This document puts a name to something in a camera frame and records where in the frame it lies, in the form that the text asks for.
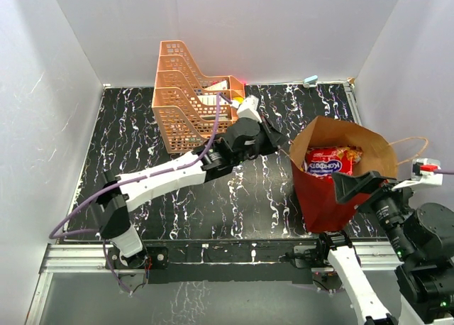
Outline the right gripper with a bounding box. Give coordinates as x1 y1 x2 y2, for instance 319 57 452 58
331 167 420 259

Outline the red brown paper bag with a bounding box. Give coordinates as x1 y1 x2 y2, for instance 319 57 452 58
289 116 403 233

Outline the red candy bag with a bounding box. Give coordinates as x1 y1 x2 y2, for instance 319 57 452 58
302 146 363 179

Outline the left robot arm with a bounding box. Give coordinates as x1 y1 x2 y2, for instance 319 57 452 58
92 118 288 268

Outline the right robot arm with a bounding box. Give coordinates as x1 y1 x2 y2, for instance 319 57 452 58
316 171 453 324

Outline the white box in organizer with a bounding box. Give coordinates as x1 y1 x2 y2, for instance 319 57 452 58
206 80 229 91

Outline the light blue eraser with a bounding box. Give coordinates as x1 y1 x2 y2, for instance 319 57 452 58
303 75 318 88

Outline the peach plastic file organizer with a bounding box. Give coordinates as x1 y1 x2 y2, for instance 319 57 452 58
152 40 245 154

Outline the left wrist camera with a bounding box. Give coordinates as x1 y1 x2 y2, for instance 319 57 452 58
231 95 262 123

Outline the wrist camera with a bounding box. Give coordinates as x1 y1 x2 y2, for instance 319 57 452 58
392 158 443 191
231 95 262 123

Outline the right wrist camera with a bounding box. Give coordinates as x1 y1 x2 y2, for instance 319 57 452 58
392 158 443 191

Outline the aluminium front rail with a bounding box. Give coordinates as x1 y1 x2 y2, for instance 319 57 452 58
39 240 399 273

